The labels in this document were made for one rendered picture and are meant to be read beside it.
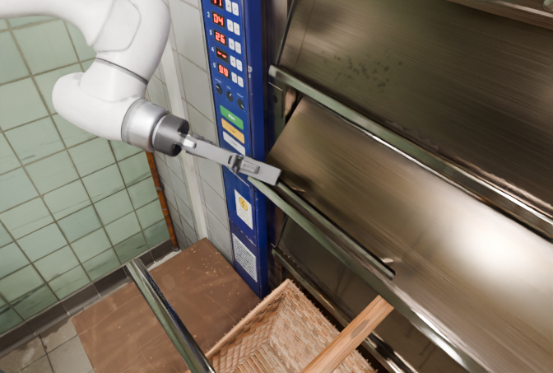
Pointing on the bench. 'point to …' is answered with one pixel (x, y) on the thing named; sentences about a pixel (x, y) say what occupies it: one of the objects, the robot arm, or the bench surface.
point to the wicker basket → (281, 338)
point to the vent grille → (244, 258)
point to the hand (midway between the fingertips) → (262, 170)
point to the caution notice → (243, 209)
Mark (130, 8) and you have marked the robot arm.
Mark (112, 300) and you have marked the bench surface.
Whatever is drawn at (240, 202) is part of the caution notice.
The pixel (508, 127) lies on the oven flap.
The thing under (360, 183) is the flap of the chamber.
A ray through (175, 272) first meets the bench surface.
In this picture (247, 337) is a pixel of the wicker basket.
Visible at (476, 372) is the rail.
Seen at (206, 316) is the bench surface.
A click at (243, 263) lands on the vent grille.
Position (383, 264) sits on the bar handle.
